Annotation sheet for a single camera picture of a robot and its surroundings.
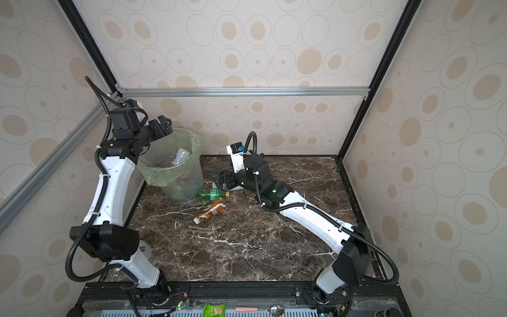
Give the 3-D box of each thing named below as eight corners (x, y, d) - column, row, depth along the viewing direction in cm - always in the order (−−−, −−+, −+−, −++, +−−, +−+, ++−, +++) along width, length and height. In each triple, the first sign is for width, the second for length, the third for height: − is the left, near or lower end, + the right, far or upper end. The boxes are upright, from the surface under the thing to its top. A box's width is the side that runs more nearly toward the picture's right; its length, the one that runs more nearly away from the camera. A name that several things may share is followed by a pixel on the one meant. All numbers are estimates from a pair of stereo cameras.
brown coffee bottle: (198, 228, 93) (195, 223, 88) (193, 221, 95) (190, 216, 90) (227, 209, 99) (225, 203, 95) (222, 203, 102) (220, 196, 97)
